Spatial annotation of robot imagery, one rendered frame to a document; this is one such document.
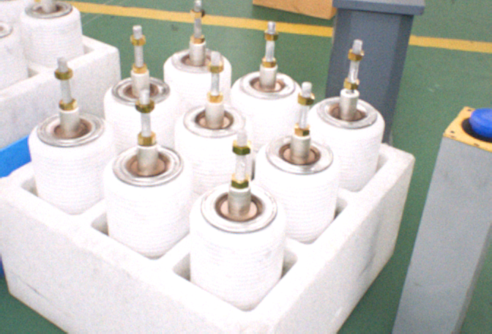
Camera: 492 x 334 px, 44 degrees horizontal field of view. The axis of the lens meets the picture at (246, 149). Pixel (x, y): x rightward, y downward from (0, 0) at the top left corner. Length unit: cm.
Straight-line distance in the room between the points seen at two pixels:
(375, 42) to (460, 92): 45
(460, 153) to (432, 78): 86
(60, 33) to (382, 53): 53
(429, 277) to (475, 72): 89
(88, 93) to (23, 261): 37
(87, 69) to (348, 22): 44
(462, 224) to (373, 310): 23
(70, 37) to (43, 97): 11
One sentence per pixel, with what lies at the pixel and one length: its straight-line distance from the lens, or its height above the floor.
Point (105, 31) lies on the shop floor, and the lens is 164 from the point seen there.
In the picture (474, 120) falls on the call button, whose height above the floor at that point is 33.
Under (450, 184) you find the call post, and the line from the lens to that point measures 67.
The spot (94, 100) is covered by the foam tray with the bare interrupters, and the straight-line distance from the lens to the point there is 110.
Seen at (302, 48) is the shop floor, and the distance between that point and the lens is 157.
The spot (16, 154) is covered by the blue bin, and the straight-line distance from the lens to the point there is 98.
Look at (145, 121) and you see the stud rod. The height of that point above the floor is 31.
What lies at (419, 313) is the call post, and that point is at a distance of 79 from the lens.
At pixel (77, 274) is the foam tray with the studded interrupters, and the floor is 13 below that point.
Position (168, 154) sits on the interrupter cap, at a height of 25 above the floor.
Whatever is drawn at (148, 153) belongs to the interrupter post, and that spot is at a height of 27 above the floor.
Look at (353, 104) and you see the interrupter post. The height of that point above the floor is 27.
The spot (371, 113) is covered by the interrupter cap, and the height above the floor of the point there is 25.
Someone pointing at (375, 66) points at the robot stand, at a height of 19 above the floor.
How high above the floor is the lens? 63
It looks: 33 degrees down
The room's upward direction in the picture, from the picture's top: 3 degrees clockwise
